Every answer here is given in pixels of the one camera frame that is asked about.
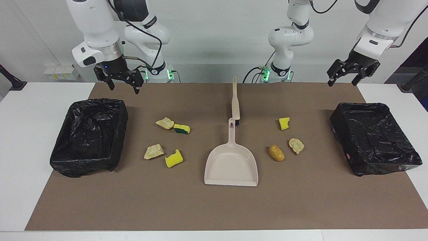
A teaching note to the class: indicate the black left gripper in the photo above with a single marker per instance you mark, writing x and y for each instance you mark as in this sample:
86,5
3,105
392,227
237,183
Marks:
361,62

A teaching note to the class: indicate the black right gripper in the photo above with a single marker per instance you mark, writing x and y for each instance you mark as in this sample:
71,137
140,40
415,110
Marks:
113,68

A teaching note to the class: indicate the tan foam chunk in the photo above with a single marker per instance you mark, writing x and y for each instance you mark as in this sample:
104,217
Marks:
165,123

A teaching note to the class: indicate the yellow green scrub sponge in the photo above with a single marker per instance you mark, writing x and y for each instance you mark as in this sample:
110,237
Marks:
182,129

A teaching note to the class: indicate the pale beige foam chunk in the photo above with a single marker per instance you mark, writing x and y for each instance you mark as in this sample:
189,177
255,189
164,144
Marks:
153,152

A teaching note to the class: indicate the small yellow sponge piece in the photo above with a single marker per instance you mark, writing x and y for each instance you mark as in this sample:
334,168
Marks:
284,124

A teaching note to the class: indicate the ridged beige foam chunk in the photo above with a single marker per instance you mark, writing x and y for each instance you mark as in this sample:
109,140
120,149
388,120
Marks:
296,146

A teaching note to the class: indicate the large yellow sponge piece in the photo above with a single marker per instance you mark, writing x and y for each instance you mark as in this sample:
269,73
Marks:
174,160

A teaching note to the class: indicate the brown oval bread lump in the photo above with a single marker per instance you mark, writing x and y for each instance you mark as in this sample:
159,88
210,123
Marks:
276,153

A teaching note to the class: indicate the beige hand brush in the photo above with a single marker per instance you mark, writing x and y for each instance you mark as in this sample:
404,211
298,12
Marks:
235,107

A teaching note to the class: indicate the beige plastic dustpan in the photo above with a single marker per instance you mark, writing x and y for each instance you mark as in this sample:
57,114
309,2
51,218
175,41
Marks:
230,167

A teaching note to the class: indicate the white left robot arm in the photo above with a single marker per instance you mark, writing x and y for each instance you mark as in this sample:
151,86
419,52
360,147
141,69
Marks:
291,36

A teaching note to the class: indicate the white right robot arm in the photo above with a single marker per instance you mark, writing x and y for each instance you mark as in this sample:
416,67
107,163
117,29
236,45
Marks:
97,26

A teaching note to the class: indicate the bin with crumpled black bag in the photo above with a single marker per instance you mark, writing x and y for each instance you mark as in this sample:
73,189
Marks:
87,140

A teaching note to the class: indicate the bin with smooth black bag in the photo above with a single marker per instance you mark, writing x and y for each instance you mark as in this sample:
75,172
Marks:
371,140

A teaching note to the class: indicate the black stand foot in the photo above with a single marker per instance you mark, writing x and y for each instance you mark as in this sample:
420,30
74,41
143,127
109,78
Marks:
16,85
409,87

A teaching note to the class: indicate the dark background furniture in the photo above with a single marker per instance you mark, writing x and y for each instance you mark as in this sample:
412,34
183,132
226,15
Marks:
418,57

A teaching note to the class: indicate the brown table mat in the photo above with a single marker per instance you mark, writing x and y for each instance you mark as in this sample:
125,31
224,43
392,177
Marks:
200,207

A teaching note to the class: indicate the white wall socket box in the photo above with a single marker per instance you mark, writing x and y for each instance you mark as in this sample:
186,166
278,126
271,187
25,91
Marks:
62,72

